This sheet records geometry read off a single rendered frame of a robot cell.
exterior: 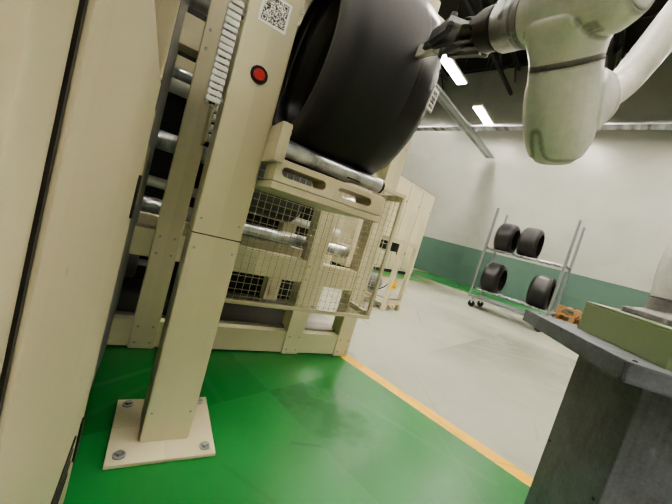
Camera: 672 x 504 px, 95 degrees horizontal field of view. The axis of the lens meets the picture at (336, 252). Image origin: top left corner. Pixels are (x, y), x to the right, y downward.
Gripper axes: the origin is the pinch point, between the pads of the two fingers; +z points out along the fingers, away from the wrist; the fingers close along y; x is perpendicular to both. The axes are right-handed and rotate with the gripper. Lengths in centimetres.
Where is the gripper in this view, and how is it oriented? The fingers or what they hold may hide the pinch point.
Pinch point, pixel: (428, 49)
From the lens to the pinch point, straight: 90.7
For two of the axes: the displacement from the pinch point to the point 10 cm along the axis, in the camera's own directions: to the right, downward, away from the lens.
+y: -8.4, -2.0, -5.1
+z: -4.3, -3.4, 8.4
